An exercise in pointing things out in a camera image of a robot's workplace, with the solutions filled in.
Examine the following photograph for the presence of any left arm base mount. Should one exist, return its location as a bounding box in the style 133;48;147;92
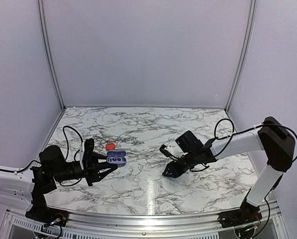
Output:
25;196;69;227

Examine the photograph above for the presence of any grey blue charging case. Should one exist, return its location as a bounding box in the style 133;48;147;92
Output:
107;149;127;167

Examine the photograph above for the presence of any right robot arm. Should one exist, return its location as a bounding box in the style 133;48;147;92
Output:
159;117;297;223

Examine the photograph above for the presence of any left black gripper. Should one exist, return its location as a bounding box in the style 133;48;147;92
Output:
52;152;118;187

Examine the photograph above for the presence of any red earbud charging case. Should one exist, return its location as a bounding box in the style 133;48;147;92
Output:
105;142;116;151

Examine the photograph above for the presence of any right aluminium frame post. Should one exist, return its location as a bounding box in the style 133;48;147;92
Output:
224;0;258;114

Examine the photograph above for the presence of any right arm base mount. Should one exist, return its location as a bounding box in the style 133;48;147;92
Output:
217;198;263;228

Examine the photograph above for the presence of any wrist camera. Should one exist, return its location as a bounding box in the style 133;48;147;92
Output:
79;138;94;171
159;144;173;158

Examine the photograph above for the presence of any left aluminium frame post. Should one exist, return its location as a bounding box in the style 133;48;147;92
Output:
36;0;66;111

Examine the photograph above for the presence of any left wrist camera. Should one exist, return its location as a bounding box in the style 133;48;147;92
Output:
79;138;94;171

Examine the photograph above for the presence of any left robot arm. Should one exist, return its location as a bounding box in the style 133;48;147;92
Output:
0;138;127;226

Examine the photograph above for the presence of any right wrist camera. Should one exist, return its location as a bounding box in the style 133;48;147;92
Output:
159;144;173;158

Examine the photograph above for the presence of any aluminium frame post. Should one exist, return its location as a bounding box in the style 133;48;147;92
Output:
224;0;258;114
36;0;66;111

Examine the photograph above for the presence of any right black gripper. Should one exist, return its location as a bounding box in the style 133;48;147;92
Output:
163;151;198;179

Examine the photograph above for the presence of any front aluminium rail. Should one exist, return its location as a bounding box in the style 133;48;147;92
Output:
0;201;289;239

